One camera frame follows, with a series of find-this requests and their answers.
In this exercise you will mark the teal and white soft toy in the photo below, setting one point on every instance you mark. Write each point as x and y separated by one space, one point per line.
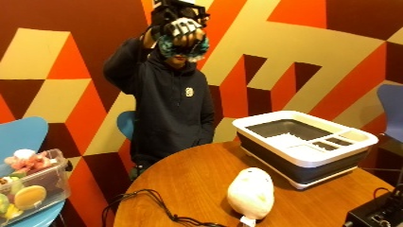
167 48

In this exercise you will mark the the person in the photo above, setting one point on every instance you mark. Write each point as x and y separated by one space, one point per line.
168 110

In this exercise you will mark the small blue chair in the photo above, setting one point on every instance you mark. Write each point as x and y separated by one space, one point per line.
126 123

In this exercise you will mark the white and grey dish tub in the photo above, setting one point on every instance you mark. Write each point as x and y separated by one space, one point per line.
302 148

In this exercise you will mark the large blue chair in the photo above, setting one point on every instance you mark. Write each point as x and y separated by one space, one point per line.
20 134

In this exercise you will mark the lilac blue chair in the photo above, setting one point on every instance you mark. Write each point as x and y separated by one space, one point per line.
393 107

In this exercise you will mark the white round toy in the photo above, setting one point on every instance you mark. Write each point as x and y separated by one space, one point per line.
23 153

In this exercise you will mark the pink soft toy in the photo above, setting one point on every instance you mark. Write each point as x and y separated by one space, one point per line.
30 163

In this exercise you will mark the clear plastic box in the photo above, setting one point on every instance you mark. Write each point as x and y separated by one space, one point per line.
51 183

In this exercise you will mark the white toy tag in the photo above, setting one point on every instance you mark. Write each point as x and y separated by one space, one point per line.
248 221

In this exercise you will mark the yellow round toy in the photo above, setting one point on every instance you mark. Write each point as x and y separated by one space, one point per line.
30 197

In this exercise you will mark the yellow green toy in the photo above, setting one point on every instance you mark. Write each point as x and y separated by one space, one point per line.
7 209

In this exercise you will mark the black electronic device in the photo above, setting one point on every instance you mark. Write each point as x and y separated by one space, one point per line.
378 211

